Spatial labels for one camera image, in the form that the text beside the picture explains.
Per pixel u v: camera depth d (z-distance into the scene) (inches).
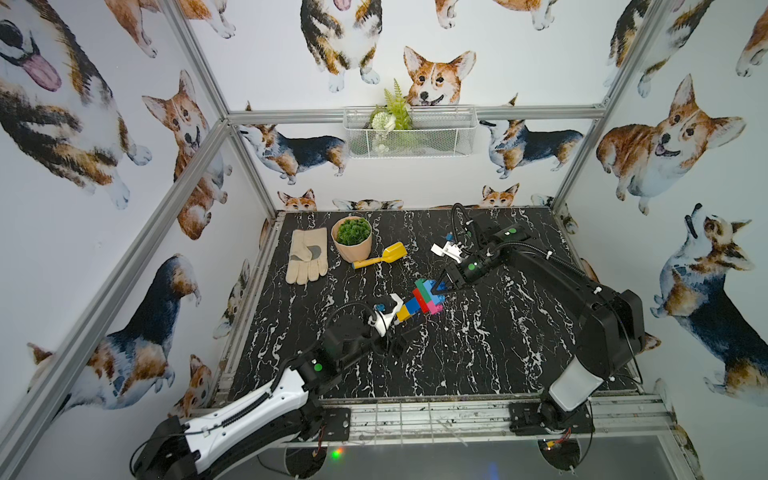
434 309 29.4
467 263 27.8
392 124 32.2
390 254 42.2
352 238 39.3
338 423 29.0
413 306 30.2
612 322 17.5
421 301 30.0
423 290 29.9
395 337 25.6
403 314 31.0
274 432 22.6
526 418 28.9
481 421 29.6
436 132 36.3
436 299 29.0
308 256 41.9
